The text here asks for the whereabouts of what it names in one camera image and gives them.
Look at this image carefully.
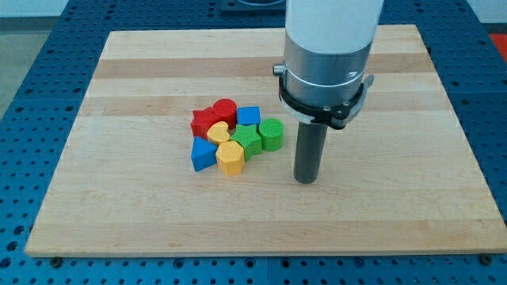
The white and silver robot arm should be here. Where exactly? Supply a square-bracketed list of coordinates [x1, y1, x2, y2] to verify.
[273, 0, 383, 129]

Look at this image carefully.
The blue cube block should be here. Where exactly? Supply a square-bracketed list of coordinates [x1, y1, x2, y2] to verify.
[237, 106, 261, 126]

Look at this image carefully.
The yellow heart block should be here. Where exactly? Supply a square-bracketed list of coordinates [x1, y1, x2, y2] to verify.
[207, 121, 231, 145]

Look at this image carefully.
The green star block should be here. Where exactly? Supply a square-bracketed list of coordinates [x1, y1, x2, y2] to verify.
[231, 124, 262, 161]

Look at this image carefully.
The green cylinder block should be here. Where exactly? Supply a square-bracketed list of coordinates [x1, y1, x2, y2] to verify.
[259, 118, 284, 152]

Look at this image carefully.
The yellow hexagon block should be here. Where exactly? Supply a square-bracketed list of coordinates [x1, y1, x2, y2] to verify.
[215, 141, 245, 176]

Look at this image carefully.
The red cylinder block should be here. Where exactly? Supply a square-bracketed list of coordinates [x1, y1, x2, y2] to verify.
[212, 98, 238, 130]

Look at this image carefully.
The blue triangle block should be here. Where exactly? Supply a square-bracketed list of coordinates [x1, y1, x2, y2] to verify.
[191, 136, 218, 172]

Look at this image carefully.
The red star block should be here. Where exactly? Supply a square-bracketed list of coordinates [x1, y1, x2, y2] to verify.
[190, 107, 220, 140]

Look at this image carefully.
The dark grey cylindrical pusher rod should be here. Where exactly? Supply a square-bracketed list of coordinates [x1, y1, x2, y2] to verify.
[293, 122, 327, 184]

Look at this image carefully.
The wooden board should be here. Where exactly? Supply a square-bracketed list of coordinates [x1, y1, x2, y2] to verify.
[25, 25, 506, 257]

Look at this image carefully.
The red object at edge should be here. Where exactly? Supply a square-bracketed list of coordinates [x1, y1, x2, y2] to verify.
[489, 33, 507, 61]

